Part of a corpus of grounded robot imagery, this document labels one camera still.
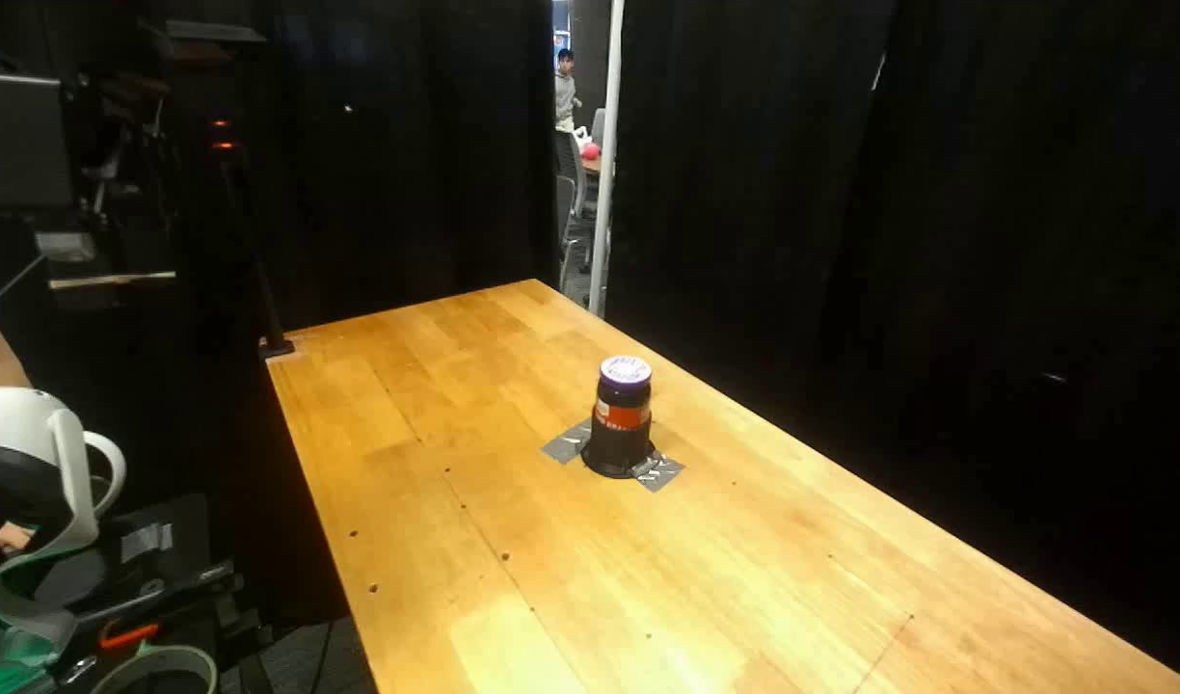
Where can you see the dark bottle with orange label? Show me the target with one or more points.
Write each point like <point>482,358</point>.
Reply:
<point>621,427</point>

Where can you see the grey tape piece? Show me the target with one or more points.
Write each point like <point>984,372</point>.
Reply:
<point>565,444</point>

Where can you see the person in background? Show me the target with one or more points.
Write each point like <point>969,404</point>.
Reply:
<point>565,92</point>

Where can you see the black curtain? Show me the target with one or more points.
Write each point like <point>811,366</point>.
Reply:
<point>949,257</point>

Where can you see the black tripod stand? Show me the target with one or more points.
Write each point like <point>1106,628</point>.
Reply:
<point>236,218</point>

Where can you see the white VR headset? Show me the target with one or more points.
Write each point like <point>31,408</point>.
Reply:
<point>31,430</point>

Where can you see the dark computer monitor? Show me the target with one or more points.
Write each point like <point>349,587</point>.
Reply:
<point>21,142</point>

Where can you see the grey square base plate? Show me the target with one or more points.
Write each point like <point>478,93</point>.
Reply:
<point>656,471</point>

